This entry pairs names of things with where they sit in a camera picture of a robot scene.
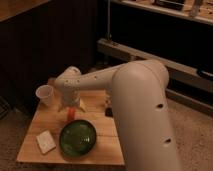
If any black phone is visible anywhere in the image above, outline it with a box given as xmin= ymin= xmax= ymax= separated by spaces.
xmin=105 ymin=108 xmax=113 ymax=117

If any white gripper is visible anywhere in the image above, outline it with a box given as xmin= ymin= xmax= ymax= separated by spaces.
xmin=59 ymin=96 xmax=80 ymax=111

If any grey metal beam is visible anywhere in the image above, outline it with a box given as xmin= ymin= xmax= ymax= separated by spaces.
xmin=97 ymin=38 xmax=213 ymax=93

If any wooden table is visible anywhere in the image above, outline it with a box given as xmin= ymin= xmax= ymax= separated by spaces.
xmin=17 ymin=90 xmax=124 ymax=165

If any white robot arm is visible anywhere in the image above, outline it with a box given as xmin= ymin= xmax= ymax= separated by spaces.
xmin=55 ymin=60 xmax=183 ymax=171

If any white sponge block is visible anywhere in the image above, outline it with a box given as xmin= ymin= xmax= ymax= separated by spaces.
xmin=36 ymin=130 xmax=56 ymax=154

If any wooden shelf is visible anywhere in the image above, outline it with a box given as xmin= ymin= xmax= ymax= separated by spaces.
xmin=111 ymin=0 xmax=213 ymax=26

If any clear plastic cup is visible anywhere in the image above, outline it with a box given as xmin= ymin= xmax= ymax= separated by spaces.
xmin=35 ymin=85 xmax=54 ymax=106

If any green bowl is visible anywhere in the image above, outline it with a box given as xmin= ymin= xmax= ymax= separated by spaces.
xmin=59 ymin=119 xmax=97 ymax=157

